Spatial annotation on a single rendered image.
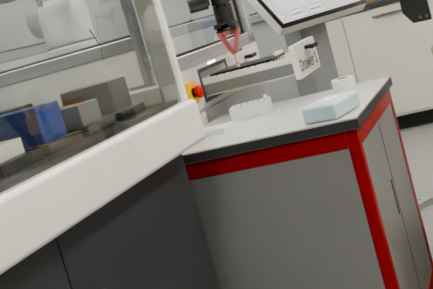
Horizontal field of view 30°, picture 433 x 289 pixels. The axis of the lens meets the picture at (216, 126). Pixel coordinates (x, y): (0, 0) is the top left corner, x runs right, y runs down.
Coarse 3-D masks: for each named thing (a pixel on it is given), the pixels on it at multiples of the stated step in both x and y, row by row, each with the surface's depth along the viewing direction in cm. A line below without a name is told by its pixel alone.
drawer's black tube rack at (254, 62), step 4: (272, 56) 273; (256, 60) 275; (260, 60) 270; (264, 60) 264; (240, 64) 275; (244, 64) 269; (248, 64) 264; (252, 64) 262; (256, 64) 261; (224, 68) 280; (228, 68) 274; (232, 68) 267; (236, 68) 264; (240, 68) 264; (216, 72) 270; (220, 72) 266; (224, 72) 266
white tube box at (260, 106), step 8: (240, 104) 248; (248, 104) 242; (256, 104) 241; (264, 104) 241; (272, 104) 248; (232, 112) 243; (240, 112) 242; (248, 112) 242; (256, 112) 241; (264, 112) 241; (232, 120) 243
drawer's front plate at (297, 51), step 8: (304, 40) 265; (312, 40) 274; (288, 48) 251; (296, 48) 254; (304, 48) 263; (312, 48) 272; (296, 56) 252; (304, 56) 260; (296, 64) 251; (304, 64) 258; (296, 72) 252; (304, 72) 256
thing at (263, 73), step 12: (288, 60) 254; (228, 72) 287; (240, 72) 260; (252, 72) 258; (264, 72) 257; (276, 72) 256; (288, 72) 254; (204, 84) 265; (216, 84) 263; (228, 84) 262; (240, 84) 260; (252, 84) 259
